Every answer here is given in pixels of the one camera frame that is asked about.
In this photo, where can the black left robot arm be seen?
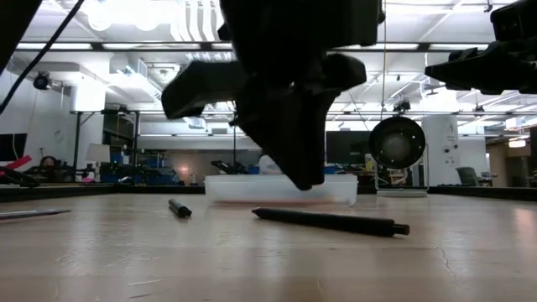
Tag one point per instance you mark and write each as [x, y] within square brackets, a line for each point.
[10, 21]

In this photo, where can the red object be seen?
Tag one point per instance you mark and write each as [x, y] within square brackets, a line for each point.
[19, 161]

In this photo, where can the black hanging ceiling fixture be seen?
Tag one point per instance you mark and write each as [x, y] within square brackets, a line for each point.
[42, 80]
[403, 106]

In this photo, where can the grey office chair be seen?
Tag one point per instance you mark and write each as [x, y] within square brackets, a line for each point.
[465, 174]

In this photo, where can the black monitor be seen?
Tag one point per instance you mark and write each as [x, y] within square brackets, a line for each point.
[350, 147]

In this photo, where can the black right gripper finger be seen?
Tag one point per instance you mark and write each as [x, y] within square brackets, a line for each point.
[478, 73]

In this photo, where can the person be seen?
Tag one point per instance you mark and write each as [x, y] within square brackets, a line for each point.
[268, 165]
[48, 162]

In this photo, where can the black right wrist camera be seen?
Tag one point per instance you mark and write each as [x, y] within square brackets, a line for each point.
[516, 21]

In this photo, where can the clear plastic supply box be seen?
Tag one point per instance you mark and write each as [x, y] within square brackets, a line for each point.
[235, 189]

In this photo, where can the black aluminium table frame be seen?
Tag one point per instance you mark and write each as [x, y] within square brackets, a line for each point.
[84, 192]

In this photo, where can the black pen with clip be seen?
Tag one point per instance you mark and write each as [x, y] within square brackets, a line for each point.
[335, 222]

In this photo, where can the black overhead crossbeam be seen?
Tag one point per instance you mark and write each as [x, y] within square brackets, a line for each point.
[205, 46]

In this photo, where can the white lampshade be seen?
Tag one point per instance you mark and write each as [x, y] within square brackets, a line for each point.
[98, 153]

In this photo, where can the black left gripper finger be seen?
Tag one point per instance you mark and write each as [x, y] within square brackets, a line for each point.
[289, 134]

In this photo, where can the black pen with white print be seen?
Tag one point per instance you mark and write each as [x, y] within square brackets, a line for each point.
[180, 208]

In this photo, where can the purple scissors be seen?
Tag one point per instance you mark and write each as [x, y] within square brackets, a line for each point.
[29, 214]

